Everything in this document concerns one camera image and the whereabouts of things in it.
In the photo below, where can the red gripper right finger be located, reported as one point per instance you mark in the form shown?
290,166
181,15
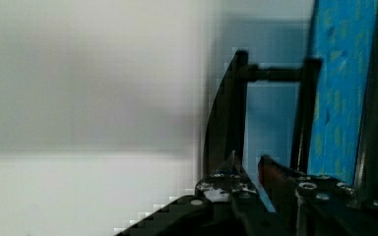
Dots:
279,182

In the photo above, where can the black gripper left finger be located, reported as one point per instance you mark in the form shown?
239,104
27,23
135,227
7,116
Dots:
238,207

